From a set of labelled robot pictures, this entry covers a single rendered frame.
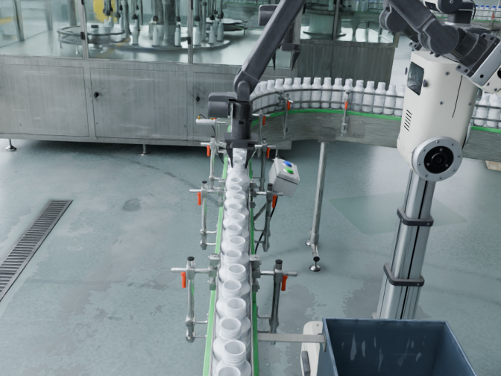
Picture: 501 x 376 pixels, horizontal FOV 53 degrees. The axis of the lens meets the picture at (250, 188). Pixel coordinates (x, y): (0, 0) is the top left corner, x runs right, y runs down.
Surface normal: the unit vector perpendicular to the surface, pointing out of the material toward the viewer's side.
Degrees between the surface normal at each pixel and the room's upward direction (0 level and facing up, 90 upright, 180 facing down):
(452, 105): 90
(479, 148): 90
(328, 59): 90
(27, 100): 90
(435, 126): 101
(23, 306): 0
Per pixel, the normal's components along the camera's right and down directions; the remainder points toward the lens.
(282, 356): 0.04, -0.91
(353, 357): 0.01, 0.40
